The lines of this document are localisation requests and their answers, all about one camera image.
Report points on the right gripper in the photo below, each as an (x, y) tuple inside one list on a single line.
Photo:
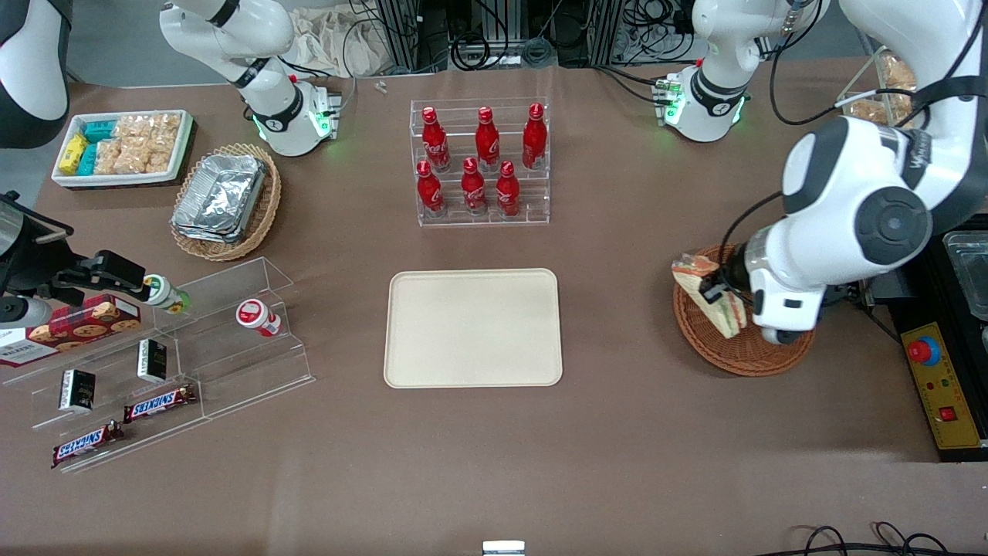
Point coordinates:
[(37, 265)]

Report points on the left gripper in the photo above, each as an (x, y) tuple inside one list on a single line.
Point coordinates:
[(729, 276)]

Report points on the triangle sandwich with lettuce tomato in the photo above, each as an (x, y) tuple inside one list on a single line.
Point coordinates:
[(729, 318)]

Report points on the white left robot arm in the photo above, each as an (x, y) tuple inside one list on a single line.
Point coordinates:
[(849, 193)]

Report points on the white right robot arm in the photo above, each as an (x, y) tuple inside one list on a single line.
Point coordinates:
[(270, 100)]

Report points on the round brown wicker basket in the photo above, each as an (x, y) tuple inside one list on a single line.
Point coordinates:
[(741, 355)]

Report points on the oval wicker basket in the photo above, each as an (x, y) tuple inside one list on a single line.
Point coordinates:
[(258, 220)]

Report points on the beige plastic tray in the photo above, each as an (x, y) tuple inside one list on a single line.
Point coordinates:
[(473, 328)]

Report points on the red cookie box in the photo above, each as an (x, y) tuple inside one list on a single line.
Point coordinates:
[(77, 326)]

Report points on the white bottle with green label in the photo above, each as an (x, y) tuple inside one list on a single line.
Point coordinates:
[(164, 293)]

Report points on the small black box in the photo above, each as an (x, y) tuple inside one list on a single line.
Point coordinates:
[(152, 360), (77, 390)]

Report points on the white plastic bin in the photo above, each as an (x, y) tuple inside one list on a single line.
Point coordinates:
[(123, 179)]

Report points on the teal snack packet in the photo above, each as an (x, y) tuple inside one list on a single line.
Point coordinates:
[(88, 160), (100, 129)]

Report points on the clear bag of crackers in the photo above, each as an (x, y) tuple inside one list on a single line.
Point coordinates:
[(120, 158), (147, 126), (164, 153)]

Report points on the yellow snack packet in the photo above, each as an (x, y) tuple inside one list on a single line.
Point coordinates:
[(73, 152)]

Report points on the Snickers chocolate bar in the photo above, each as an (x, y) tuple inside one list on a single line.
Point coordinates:
[(158, 403), (85, 445)]

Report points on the stack of aluminium foil trays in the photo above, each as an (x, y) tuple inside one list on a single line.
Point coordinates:
[(220, 197)]

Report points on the white bottle with red label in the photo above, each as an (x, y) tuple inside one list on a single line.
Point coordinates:
[(258, 316)]

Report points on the clear acrylic stepped shelf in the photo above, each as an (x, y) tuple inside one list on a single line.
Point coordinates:
[(247, 363)]

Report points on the clear acrylic bottle rack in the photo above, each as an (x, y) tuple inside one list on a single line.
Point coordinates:
[(532, 205)]

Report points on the red cola bottle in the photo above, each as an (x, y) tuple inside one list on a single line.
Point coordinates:
[(486, 140), (534, 139), (473, 189), (435, 143), (507, 191), (429, 191)]

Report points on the yellow emergency stop box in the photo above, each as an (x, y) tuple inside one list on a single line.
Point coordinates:
[(945, 394)]

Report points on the clear plastic container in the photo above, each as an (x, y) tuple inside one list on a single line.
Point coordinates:
[(971, 274)]

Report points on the clear box of pastries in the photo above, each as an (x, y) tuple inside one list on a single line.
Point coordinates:
[(895, 85)]

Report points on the crumpled white plastic sheet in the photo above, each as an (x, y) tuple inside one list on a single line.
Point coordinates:
[(332, 42)]

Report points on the aluminium frame rack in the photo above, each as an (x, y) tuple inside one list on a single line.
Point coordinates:
[(405, 31)]

